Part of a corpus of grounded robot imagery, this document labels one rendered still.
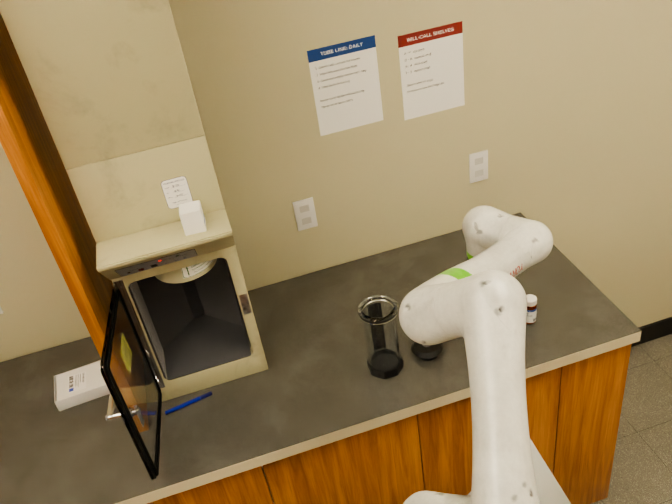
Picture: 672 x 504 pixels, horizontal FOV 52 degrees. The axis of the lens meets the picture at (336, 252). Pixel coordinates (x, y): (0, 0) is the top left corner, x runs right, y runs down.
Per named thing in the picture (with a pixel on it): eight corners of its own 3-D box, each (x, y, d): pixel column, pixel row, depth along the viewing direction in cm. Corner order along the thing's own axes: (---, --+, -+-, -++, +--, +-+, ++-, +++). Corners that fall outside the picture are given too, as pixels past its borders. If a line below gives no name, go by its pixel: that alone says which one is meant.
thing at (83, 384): (58, 384, 211) (53, 375, 209) (110, 367, 215) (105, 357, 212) (59, 411, 202) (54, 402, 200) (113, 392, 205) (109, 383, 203)
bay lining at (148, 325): (158, 327, 215) (123, 234, 195) (239, 303, 219) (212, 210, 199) (165, 380, 196) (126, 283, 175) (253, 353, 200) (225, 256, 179)
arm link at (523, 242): (439, 260, 150) (437, 304, 155) (485, 277, 143) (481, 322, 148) (521, 207, 174) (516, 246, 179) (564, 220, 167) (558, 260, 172)
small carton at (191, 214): (185, 225, 167) (178, 204, 164) (205, 220, 168) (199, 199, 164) (185, 236, 163) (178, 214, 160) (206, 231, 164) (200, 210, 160)
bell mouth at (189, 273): (151, 254, 194) (145, 238, 191) (212, 238, 197) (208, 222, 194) (155, 291, 180) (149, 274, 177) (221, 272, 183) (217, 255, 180)
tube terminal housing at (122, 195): (155, 347, 220) (68, 127, 175) (253, 317, 225) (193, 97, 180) (161, 402, 200) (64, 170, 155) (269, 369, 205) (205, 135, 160)
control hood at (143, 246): (108, 275, 172) (94, 242, 166) (234, 240, 177) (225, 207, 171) (109, 302, 163) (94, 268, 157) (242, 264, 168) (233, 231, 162)
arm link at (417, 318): (448, 351, 133) (422, 294, 132) (402, 358, 142) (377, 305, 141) (496, 312, 144) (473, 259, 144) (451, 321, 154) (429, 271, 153)
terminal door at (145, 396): (161, 393, 196) (116, 283, 172) (156, 482, 171) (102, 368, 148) (158, 393, 195) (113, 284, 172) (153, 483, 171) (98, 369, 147)
